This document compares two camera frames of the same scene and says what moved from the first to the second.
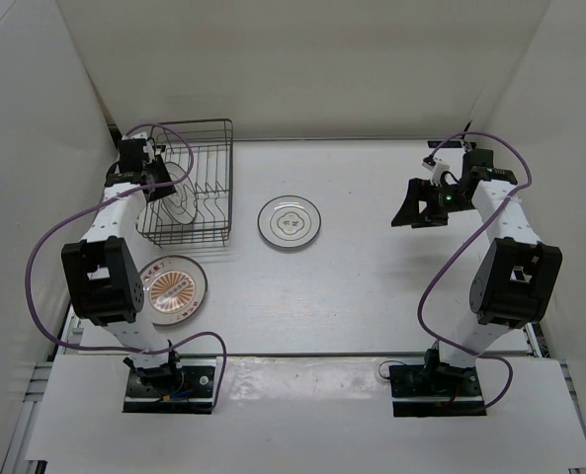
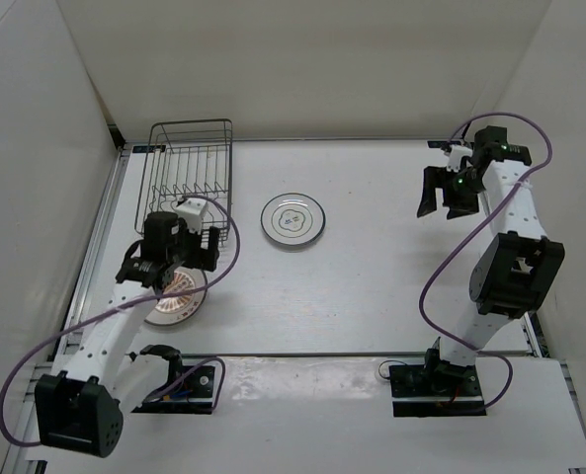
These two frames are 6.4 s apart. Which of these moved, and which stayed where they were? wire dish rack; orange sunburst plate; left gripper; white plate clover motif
Moved: left gripper
Stayed: wire dish rack; orange sunburst plate; white plate clover motif
